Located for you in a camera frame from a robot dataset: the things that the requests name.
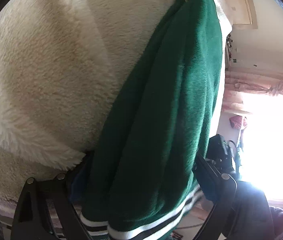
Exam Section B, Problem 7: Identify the green white varsity jacket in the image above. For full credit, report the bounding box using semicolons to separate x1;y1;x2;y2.
80;0;223;239

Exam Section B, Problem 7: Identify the pink garment on sill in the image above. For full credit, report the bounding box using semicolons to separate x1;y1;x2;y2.
229;115;247;130

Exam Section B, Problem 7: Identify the pink floral curtain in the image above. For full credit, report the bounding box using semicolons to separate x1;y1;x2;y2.
222;70;283;115

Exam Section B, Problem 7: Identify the floral purple bed blanket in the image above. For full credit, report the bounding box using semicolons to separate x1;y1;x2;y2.
0;0;175;216

